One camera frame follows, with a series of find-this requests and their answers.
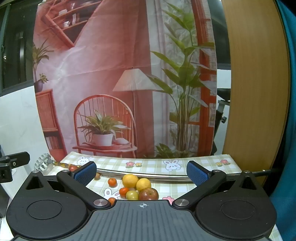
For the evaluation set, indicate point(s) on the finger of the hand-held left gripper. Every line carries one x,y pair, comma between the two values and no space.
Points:
16,158

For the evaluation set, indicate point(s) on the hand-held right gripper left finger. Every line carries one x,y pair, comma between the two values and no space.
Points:
85,173

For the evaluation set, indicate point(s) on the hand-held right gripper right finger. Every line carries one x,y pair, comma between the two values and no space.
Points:
197,175

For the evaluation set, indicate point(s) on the small red apple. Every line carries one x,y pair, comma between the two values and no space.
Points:
73,168

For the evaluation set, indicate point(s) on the brown longan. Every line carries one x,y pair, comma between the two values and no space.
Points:
97,176

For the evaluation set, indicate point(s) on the small orange mandarin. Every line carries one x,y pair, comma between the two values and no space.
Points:
123,191
112,200
112,182

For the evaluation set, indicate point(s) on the large yellow orange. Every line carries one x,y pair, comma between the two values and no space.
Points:
130,181

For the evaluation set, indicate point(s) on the green apple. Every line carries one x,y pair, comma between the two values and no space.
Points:
132,195

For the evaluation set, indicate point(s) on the large red apple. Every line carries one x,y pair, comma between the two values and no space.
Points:
149,194

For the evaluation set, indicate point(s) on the yellow lemon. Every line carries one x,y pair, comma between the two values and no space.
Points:
143,184

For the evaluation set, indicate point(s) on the telescopic metal rod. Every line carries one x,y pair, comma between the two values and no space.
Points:
150,175

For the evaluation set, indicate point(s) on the black exercise bike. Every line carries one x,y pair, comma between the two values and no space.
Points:
223,92

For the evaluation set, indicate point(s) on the teal cloth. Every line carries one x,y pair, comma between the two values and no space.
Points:
290,139

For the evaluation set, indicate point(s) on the wooden board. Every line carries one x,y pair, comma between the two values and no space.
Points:
254,81

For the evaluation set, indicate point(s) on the dark window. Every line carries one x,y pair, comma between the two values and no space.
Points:
16,46

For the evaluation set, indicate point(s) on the printed room backdrop cloth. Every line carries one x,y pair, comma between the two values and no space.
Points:
111,46

